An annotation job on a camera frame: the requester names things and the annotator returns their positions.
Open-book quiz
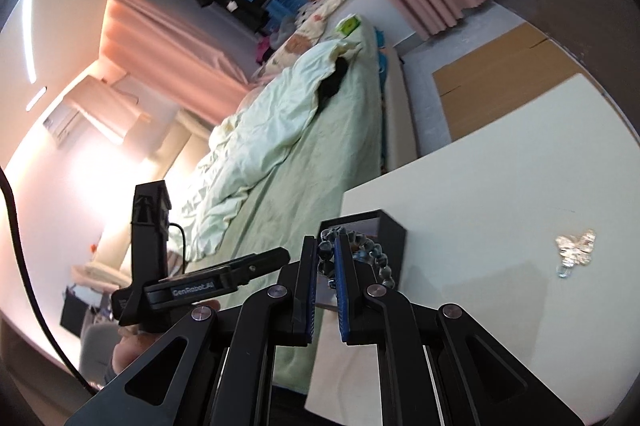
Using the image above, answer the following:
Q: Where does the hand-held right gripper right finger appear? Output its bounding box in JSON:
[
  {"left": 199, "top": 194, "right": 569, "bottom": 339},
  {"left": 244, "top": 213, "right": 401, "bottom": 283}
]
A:
[{"left": 334, "top": 233, "right": 587, "bottom": 426}]

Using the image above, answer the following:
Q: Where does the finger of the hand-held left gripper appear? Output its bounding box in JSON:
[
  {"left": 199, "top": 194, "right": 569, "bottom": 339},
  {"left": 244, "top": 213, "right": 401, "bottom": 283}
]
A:
[{"left": 235, "top": 247, "right": 292, "bottom": 287}]

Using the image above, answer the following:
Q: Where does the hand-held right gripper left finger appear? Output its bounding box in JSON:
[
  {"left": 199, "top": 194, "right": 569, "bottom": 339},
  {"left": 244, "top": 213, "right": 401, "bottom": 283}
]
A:
[{"left": 65, "top": 236, "right": 322, "bottom": 426}]

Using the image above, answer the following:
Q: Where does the grey bead bracelet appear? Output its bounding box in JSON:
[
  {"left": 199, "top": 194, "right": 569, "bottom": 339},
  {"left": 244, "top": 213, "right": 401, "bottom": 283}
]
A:
[{"left": 318, "top": 228, "right": 397, "bottom": 291}]

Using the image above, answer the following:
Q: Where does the black jewelry box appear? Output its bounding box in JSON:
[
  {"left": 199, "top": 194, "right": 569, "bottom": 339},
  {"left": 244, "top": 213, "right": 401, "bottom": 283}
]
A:
[{"left": 320, "top": 210, "right": 409, "bottom": 313}]

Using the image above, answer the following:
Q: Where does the person's left hand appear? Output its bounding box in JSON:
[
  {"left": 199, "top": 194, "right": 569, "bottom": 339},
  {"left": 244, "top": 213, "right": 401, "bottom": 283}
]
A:
[{"left": 111, "top": 299, "right": 222, "bottom": 381}]

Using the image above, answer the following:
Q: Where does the dark bag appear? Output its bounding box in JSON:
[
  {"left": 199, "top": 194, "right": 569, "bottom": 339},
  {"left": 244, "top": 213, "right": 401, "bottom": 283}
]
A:
[{"left": 60, "top": 286, "right": 94, "bottom": 338}]

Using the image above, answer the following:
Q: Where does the green bed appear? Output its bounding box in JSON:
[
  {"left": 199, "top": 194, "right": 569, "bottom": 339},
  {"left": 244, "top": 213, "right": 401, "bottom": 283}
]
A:
[{"left": 220, "top": 23, "right": 387, "bottom": 397}]

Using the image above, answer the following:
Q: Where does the pale green duvet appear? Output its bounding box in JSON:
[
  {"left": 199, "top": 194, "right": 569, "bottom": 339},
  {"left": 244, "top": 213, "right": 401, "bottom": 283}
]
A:
[{"left": 179, "top": 40, "right": 377, "bottom": 257}]

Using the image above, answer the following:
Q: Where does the white air conditioner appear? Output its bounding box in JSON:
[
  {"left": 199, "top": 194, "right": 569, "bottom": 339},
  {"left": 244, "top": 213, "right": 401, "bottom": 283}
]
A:
[{"left": 43, "top": 102, "right": 87, "bottom": 150}]

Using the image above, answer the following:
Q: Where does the black cloth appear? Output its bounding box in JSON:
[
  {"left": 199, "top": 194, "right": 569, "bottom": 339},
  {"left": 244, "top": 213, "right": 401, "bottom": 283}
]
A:
[{"left": 316, "top": 57, "right": 351, "bottom": 107}]

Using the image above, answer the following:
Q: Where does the silver butterfly brooch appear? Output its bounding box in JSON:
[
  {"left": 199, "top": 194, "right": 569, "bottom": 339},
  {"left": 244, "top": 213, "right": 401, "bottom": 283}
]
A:
[{"left": 554, "top": 228, "right": 599, "bottom": 279}]

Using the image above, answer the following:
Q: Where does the cream patterned quilt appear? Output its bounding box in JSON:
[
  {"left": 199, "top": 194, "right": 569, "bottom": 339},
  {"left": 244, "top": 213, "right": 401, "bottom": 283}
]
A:
[{"left": 259, "top": 0, "right": 374, "bottom": 77}]

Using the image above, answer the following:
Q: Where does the ceiling light strip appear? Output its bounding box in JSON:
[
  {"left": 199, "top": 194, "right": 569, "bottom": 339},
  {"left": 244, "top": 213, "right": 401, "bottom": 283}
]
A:
[{"left": 22, "top": 0, "right": 37, "bottom": 84}]

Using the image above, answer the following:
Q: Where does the green toy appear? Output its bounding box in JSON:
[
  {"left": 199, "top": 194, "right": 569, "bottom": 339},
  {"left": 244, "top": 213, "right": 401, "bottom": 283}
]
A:
[{"left": 337, "top": 16, "right": 362, "bottom": 38}]

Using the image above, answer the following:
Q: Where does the brown cardboard sheet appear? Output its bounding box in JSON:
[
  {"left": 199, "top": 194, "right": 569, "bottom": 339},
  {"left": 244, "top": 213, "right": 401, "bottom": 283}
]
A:
[{"left": 432, "top": 22, "right": 592, "bottom": 141}]

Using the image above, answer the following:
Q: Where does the thin black cable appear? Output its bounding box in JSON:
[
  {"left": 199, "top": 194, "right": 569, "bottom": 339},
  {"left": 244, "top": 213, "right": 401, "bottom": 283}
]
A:
[{"left": 167, "top": 221, "right": 189, "bottom": 263}]

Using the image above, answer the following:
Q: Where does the thick black cable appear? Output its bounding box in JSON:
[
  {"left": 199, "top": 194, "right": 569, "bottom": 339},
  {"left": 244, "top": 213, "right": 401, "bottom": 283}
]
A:
[{"left": 0, "top": 166, "right": 103, "bottom": 398}]

